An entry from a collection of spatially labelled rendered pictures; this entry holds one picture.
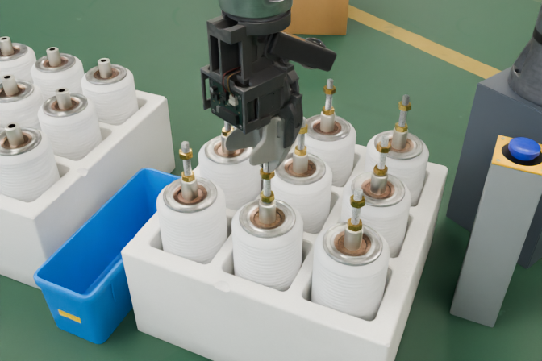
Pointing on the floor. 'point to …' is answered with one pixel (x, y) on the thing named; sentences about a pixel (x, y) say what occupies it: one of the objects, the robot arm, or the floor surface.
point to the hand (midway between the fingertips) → (270, 157)
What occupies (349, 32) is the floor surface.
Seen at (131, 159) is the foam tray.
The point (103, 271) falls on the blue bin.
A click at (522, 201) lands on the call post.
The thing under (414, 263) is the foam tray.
